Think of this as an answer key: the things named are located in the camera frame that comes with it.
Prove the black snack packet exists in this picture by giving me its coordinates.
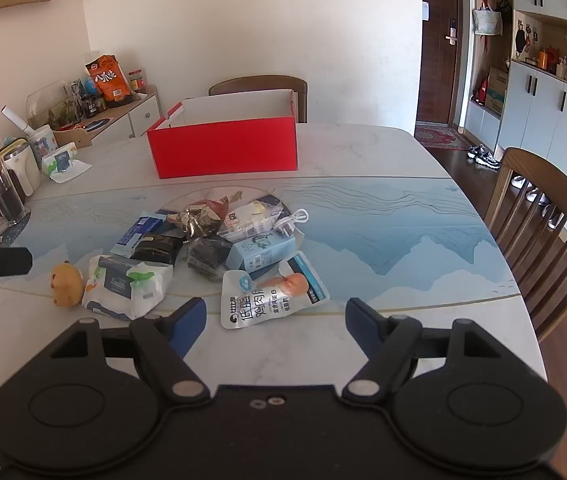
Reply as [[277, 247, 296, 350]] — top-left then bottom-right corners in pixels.
[[131, 232, 184, 266]]

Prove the dark blue speckled round mat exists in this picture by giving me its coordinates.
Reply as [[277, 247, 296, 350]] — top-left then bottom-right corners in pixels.
[[252, 191, 287, 208], [4, 212, 33, 247]]

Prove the orange snack bag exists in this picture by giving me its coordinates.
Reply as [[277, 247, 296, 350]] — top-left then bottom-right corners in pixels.
[[85, 55, 133, 108]]

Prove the clear plastic bag package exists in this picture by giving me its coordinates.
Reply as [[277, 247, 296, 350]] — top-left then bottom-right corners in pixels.
[[218, 195, 289, 241]]

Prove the black cartoon wall decoration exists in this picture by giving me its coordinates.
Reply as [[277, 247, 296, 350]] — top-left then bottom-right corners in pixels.
[[513, 20, 539, 54]]

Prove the clear glass terrarium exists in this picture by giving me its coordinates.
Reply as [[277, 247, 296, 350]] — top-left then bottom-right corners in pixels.
[[26, 80, 109, 128]]

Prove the red patterned rug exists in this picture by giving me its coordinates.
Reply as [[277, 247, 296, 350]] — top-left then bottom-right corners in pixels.
[[415, 125, 471, 152]]

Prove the white lint roller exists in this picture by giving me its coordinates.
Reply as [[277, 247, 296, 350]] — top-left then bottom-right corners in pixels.
[[1, 105, 34, 137]]

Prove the blue flat packet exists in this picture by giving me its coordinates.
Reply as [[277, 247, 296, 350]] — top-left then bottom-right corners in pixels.
[[110, 212, 169, 258]]

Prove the white green tissue pack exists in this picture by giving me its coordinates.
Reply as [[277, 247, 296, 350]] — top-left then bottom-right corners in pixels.
[[41, 143, 93, 183]]

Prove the yellow plush toy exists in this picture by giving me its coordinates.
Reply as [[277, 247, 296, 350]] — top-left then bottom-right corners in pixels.
[[50, 260, 85, 307]]

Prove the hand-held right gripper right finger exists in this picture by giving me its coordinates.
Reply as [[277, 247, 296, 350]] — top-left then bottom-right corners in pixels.
[[343, 298, 501, 403]]

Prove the white wet wipe packet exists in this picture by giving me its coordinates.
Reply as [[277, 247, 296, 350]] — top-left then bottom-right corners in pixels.
[[82, 254, 173, 321]]

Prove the blue white sausage packet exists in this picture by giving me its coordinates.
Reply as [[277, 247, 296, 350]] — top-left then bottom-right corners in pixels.
[[264, 251, 331, 308]]

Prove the white sideboard cabinet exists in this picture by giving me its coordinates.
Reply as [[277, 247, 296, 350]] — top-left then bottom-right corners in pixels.
[[26, 85, 162, 150]]

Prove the white food pouch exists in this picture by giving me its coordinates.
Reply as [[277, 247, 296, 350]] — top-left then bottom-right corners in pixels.
[[220, 270, 284, 330]]

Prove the white printed canister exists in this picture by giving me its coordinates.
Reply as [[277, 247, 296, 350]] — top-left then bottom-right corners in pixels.
[[26, 125, 59, 162]]

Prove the dark snack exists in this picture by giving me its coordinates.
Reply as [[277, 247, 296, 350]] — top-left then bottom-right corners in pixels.
[[186, 237, 234, 281]]

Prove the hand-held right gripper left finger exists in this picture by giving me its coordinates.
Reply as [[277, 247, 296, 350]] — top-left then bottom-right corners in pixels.
[[51, 298, 210, 403]]

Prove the brown striped snack packet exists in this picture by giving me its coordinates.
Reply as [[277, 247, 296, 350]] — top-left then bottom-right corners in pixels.
[[166, 195, 234, 238]]

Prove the red bag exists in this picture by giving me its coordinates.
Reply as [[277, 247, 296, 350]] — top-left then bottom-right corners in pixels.
[[472, 74, 490, 106]]

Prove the red cardboard box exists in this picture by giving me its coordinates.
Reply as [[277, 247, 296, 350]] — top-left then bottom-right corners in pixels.
[[146, 89, 298, 180]]

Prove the light wooden tray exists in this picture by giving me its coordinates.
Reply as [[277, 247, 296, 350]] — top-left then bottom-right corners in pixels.
[[54, 127, 92, 150]]

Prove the white wooden wall cupboard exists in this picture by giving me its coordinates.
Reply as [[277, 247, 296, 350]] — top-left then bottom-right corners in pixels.
[[463, 0, 567, 211]]

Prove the cardboard box with green print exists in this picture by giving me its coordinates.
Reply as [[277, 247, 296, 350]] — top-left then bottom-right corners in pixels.
[[483, 67, 510, 116]]

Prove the glass jar with white lid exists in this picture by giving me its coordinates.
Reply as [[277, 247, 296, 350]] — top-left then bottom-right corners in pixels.
[[0, 142, 27, 226]]

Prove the white kettle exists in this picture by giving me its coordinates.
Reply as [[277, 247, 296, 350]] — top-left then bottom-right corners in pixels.
[[1, 140, 42, 198]]

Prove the brown wooden chair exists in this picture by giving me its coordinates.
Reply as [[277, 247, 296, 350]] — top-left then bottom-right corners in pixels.
[[483, 147, 567, 343], [208, 75, 309, 124]]

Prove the pale hanging tote bag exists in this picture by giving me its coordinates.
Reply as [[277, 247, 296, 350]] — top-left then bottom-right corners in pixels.
[[472, 0, 503, 36]]

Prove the white charger cable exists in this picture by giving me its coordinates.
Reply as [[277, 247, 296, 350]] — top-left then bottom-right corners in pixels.
[[276, 208, 310, 237]]

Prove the light blue carton box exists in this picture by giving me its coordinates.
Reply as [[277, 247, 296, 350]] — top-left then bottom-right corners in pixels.
[[226, 234, 298, 273]]

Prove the white marble desktop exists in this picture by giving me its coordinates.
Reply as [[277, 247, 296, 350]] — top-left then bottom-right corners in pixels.
[[0, 122, 549, 411]]

